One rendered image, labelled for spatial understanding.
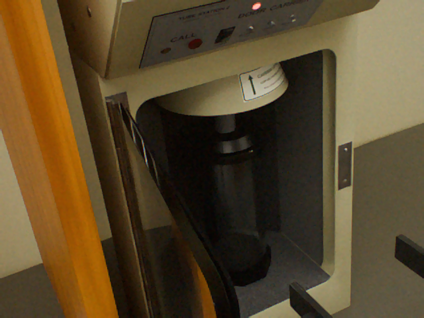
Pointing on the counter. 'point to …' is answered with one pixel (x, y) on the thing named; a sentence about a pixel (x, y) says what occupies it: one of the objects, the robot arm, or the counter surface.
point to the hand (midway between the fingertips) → (354, 273)
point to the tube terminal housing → (328, 41)
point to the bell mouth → (228, 93)
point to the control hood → (108, 40)
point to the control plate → (201, 18)
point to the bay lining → (304, 181)
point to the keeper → (344, 165)
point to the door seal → (201, 238)
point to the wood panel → (50, 163)
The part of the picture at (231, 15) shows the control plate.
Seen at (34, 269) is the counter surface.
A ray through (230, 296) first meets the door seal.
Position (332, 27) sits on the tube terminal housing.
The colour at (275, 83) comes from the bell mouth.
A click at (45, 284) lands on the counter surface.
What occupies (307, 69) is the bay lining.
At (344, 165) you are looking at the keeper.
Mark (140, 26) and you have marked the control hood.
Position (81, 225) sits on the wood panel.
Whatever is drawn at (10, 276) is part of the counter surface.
